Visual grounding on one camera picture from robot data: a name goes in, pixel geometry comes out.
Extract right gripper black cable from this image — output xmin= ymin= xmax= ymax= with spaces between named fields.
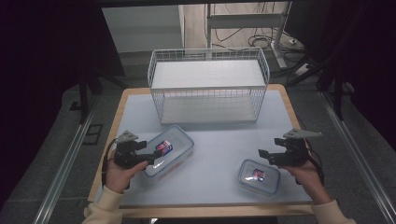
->
xmin=303 ymin=139 xmax=326 ymax=187

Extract person's right hand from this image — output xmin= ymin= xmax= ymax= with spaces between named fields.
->
xmin=277 ymin=159 xmax=332 ymax=205

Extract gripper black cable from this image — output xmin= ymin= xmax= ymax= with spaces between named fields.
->
xmin=101 ymin=137 xmax=119 ymax=188
xmin=303 ymin=139 xmax=326 ymax=187

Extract white metal desk frame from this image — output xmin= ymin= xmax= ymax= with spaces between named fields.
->
xmin=205 ymin=1 xmax=294 ymax=70

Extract aluminium floor rail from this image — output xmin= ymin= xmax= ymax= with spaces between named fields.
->
xmin=319 ymin=91 xmax=396 ymax=224
xmin=32 ymin=94 xmax=101 ymax=224

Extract white power strip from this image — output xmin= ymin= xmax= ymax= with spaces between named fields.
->
xmin=293 ymin=63 xmax=311 ymax=77

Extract white cabinet panel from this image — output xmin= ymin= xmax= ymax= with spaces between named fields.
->
xmin=101 ymin=4 xmax=185 ymax=54

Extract white wire shelf rack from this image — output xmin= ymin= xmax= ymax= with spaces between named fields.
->
xmin=147 ymin=46 xmax=271 ymax=126

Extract large clear plastic food container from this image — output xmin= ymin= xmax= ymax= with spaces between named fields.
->
xmin=141 ymin=124 xmax=195 ymax=181

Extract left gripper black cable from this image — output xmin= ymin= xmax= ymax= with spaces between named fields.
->
xmin=101 ymin=137 xmax=119 ymax=188

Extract small clear plastic food container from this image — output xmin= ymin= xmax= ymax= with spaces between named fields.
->
xmin=237 ymin=159 xmax=281 ymax=198

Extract black floor plate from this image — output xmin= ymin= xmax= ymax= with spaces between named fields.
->
xmin=81 ymin=123 xmax=105 ymax=147

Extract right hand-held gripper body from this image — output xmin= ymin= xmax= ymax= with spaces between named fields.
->
xmin=270 ymin=128 xmax=323 ymax=168

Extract pale blue table mat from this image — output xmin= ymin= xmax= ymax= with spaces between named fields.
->
xmin=93 ymin=90 xmax=314 ymax=209

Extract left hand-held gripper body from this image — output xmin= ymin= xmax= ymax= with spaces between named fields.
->
xmin=113 ymin=130 xmax=157 ymax=171

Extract person's left hand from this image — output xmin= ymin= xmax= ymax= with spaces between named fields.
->
xmin=105 ymin=148 xmax=149 ymax=194

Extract black floor cables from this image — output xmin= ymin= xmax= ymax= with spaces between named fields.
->
xmin=214 ymin=27 xmax=304 ymax=54

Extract black stand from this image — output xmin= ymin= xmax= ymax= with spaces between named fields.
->
xmin=76 ymin=69 xmax=106 ymax=125
xmin=317 ymin=59 xmax=358 ymax=122

